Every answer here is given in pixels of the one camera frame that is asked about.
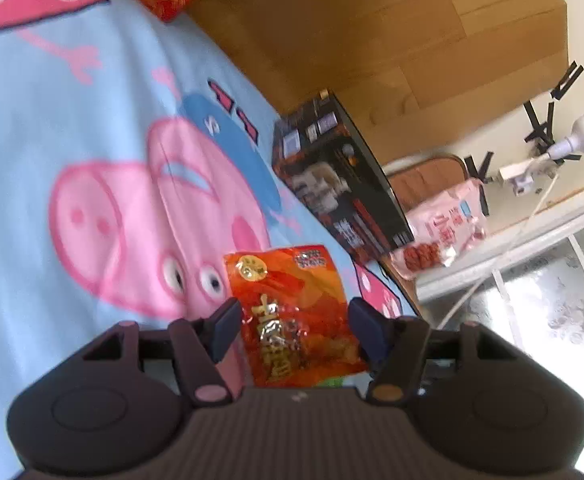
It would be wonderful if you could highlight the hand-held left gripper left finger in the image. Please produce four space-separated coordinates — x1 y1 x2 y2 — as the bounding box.
79 297 245 406

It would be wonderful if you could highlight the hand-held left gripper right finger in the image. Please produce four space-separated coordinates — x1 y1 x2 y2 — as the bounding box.
347 297 524 406

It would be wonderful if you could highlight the red snack packet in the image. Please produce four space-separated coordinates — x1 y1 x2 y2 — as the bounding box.
223 245 369 389

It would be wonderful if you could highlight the pink snack bag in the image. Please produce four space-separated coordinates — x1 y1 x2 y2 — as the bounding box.
388 179 489 281

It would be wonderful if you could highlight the black printed cardboard box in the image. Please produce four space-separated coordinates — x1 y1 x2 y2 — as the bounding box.
271 89 415 266

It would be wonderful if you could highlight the brown seat cushion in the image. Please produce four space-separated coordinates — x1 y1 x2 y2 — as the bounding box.
386 154 474 212

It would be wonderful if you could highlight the black tape piece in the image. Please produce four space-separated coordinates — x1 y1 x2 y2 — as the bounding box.
549 62 584 101
523 100 556 147
464 152 494 182

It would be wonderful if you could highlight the pig print blue blanket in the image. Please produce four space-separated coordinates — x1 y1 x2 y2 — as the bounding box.
0 0 419 461

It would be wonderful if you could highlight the wooden headboard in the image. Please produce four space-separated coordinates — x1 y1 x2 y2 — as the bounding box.
182 0 571 167

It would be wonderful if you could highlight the white cable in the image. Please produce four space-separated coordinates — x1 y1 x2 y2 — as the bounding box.
441 174 560 328

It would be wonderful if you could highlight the white window frame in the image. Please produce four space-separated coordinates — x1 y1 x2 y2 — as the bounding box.
416 172 584 476

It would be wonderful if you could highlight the white wall plug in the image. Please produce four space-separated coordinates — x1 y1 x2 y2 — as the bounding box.
498 159 558 197

